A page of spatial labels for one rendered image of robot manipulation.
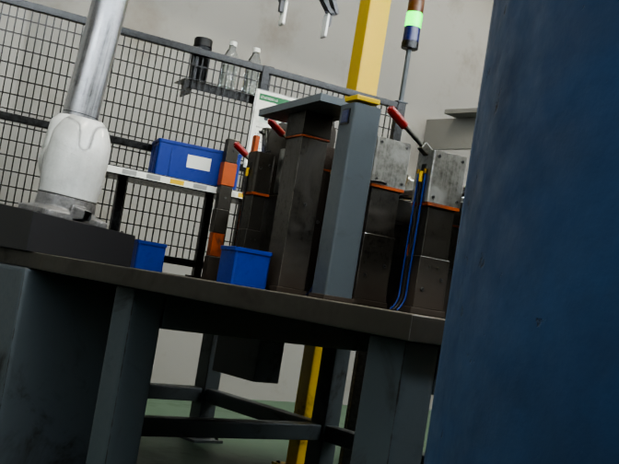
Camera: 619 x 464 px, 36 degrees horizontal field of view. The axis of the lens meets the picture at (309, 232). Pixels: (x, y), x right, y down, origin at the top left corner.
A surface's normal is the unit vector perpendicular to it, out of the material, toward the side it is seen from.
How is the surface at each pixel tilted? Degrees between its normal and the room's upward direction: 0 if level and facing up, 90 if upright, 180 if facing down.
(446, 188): 90
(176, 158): 90
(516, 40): 90
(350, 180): 90
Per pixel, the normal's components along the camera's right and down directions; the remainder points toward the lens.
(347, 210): 0.44, 0.01
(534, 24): -0.97, -0.17
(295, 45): 0.66, 0.06
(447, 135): -0.73, -0.16
